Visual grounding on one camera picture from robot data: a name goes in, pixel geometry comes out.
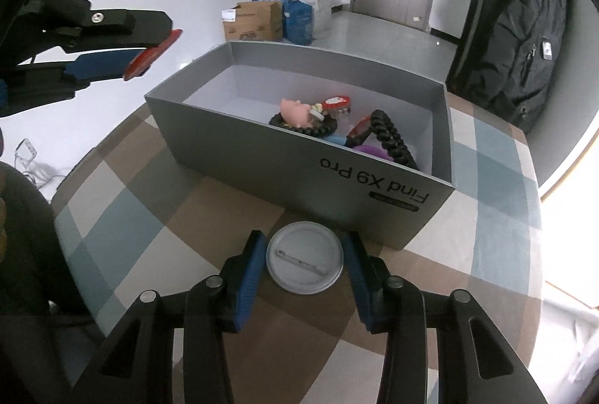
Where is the brown cardboard box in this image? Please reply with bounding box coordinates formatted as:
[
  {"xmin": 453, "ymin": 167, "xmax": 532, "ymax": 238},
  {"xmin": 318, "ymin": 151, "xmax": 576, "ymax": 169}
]
[{"xmin": 222, "ymin": 0, "xmax": 284, "ymax": 42}]

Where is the white cable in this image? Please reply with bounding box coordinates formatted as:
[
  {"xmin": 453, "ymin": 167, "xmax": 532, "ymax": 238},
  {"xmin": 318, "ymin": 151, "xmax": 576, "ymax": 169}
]
[{"xmin": 12, "ymin": 137, "xmax": 71, "ymax": 189}]

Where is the white round pin badge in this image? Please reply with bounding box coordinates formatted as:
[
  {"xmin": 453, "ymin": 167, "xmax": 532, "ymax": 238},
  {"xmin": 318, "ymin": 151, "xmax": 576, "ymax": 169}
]
[{"xmin": 265, "ymin": 221, "xmax": 346, "ymax": 295}]

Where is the grey cardboard box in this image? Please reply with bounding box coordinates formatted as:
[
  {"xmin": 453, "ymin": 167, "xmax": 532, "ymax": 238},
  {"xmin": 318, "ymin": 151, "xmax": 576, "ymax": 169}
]
[{"xmin": 144, "ymin": 40, "xmax": 456, "ymax": 251}]

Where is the black backpack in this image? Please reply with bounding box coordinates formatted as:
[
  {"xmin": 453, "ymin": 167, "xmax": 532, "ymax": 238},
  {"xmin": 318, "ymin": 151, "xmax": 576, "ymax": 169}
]
[{"xmin": 444, "ymin": 0, "xmax": 572, "ymax": 134}]

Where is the blue cardboard box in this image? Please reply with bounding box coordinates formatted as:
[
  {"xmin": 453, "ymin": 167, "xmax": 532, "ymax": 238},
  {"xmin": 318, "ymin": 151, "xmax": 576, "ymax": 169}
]
[{"xmin": 252, "ymin": 0, "xmax": 314, "ymax": 45}]

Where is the purple bracelet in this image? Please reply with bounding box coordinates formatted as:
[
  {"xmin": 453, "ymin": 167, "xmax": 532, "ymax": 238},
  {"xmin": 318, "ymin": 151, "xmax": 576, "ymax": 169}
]
[{"xmin": 352, "ymin": 143, "xmax": 391, "ymax": 161}]

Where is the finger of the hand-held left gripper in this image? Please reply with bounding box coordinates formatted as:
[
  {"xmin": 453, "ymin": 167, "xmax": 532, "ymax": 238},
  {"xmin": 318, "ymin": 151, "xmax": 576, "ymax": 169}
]
[
  {"xmin": 0, "ymin": 48, "xmax": 146, "ymax": 117},
  {"xmin": 40, "ymin": 0, "xmax": 173, "ymax": 54}
]

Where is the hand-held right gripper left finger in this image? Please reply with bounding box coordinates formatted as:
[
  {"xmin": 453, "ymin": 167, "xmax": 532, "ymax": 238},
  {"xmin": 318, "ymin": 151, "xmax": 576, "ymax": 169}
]
[{"xmin": 70, "ymin": 230, "xmax": 267, "ymax": 404}]

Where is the red white cartoon charm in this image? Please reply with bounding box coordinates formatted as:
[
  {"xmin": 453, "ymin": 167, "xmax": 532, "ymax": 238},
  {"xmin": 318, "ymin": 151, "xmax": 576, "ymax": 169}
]
[{"xmin": 320, "ymin": 95, "xmax": 353, "ymax": 113}]

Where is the black twisted bracelet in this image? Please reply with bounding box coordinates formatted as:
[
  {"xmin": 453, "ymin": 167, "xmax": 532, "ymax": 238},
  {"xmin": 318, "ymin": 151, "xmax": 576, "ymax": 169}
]
[{"xmin": 370, "ymin": 109, "xmax": 419, "ymax": 171}]

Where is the black bead bracelet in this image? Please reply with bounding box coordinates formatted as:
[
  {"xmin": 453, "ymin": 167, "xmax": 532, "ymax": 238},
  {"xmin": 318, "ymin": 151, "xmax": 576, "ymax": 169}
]
[{"xmin": 269, "ymin": 111, "xmax": 349, "ymax": 147}]

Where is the red oval hair clip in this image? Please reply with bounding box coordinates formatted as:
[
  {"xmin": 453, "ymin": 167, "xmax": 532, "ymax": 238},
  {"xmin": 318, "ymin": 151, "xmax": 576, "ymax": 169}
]
[{"xmin": 122, "ymin": 28, "xmax": 184, "ymax": 81}]

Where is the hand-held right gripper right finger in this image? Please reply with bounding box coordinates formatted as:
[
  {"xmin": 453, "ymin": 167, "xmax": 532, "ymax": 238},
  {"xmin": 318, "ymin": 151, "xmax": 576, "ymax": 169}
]
[{"xmin": 341, "ymin": 231, "xmax": 550, "ymax": 404}]

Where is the checkered tablecloth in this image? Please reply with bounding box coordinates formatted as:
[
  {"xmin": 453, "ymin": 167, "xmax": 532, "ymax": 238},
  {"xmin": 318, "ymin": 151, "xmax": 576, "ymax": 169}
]
[{"xmin": 51, "ymin": 90, "xmax": 546, "ymax": 404}]

